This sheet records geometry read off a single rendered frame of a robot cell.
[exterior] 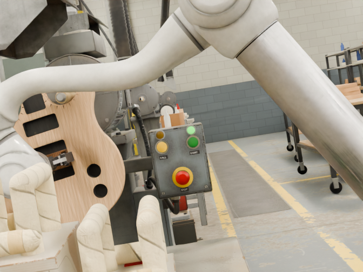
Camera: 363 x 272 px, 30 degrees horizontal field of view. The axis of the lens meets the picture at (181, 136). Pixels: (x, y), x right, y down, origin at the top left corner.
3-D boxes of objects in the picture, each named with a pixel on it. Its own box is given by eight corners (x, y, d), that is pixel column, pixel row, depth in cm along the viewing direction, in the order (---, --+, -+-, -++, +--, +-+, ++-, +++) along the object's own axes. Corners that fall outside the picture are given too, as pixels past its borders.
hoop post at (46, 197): (43, 229, 110) (33, 172, 110) (62, 226, 110) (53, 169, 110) (40, 233, 107) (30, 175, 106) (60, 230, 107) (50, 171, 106)
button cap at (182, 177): (176, 184, 196) (174, 170, 196) (190, 182, 196) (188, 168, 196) (176, 186, 192) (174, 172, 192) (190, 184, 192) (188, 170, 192)
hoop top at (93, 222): (91, 223, 110) (88, 203, 110) (110, 219, 110) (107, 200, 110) (77, 249, 90) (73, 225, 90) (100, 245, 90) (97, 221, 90)
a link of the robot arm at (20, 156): (61, 174, 153) (23, 129, 152) (47, 182, 137) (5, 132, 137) (25, 204, 153) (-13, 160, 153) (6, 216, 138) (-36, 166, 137)
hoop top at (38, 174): (35, 182, 110) (31, 163, 109) (54, 179, 110) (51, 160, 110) (8, 199, 90) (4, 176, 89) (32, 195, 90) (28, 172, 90)
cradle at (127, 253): (99, 265, 112) (95, 246, 112) (167, 253, 112) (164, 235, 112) (98, 270, 108) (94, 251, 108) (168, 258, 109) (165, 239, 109)
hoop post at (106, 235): (99, 269, 111) (89, 213, 110) (118, 266, 111) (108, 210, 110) (97, 274, 107) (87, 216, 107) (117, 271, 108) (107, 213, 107)
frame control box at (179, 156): (148, 209, 220) (135, 130, 218) (213, 198, 219) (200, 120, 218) (143, 223, 195) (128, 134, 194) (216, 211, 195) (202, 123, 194)
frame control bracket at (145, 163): (123, 172, 209) (122, 160, 209) (184, 163, 209) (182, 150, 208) (122, 174, 205) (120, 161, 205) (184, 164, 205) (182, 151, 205)
